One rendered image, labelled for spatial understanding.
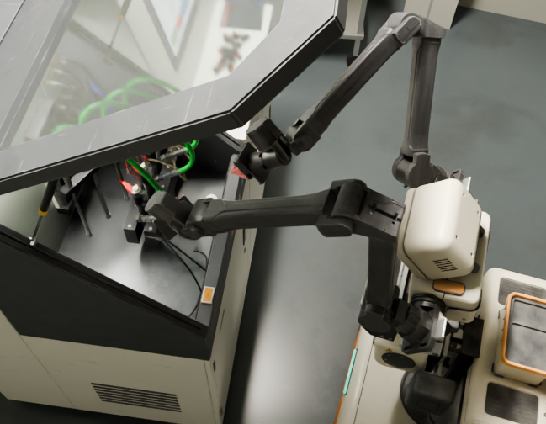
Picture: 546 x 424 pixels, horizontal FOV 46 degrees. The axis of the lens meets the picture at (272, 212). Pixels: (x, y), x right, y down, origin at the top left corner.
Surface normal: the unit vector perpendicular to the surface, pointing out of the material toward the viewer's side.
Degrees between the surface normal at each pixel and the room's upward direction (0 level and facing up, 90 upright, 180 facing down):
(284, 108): 0
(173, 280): 0
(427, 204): 42
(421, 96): 52
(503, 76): 0
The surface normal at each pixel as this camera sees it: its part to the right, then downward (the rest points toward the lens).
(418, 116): 0.20, 0.29
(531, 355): 0.02, -0.56
